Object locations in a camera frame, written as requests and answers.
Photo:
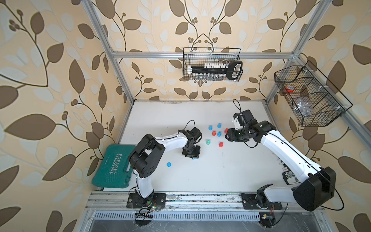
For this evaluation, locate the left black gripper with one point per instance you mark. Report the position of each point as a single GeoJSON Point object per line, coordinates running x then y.
{"type": "Point", "coordinates": [196, 154]}

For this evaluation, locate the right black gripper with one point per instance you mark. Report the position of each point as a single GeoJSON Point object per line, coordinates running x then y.
{"type": "Point", "coordinates": [231, 135]}

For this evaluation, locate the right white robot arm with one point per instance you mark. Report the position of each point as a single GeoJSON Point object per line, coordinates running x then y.
{"type": "Point", "coordinates": [316, 184]}

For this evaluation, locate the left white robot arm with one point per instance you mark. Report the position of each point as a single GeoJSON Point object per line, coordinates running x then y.
{"type": "Point", "coordinates": [146, 156]}

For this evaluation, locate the clear plastic bag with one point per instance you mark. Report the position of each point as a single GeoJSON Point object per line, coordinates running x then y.
{"type": "Point", "coordinates": [302, 107]}

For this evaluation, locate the green plastic tool case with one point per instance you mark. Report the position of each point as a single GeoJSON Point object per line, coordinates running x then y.
{"type": "Point", "coordinates": [115, 170]}

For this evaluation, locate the small circuit board left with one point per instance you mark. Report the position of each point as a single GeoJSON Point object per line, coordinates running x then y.
{"type": "Point", "coordinates": [145, 216]}

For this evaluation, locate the small circuit board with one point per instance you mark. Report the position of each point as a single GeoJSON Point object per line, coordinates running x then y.
{"type": "Point", "coordinates": [267, 220]}
{"type": "Point", "coordinates": [145, 216]}

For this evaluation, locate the small circuit board right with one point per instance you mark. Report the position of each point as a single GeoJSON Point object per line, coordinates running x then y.
{"type": "Point", "coordinates": [267, 220]}

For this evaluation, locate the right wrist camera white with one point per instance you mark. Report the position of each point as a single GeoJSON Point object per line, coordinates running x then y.
{"type": "Point", "coordinates": [238, 121]}

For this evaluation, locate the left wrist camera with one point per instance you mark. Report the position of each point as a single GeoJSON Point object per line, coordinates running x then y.
{"type": "Point", "coordinates": [196, 134]}

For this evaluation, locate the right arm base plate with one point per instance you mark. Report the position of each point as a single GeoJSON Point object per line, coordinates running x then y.
{"type": "Point", "coordinates": [254, 201]}

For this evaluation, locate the socket rail tool black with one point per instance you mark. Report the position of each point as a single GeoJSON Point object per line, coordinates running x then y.
{"type": "Point", "coordinates": [229, 71]}

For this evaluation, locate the black wire basket right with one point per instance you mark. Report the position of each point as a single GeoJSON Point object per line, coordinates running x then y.
{"type": "Point", "coordinates": [328, 102]}

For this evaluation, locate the black wire basket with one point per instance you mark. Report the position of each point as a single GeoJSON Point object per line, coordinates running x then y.
{"type": "Point", "coordinates": [202, 55]}
{"type": "Point", "coordinates": [328, 102]}

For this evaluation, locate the black wire basket back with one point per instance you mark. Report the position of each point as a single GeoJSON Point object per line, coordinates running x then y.
{"type": "Point", "coordinates": [202, 55]}

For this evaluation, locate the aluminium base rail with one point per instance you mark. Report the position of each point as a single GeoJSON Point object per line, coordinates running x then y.
{"type": "Point", "coordinates": [186, 201]}

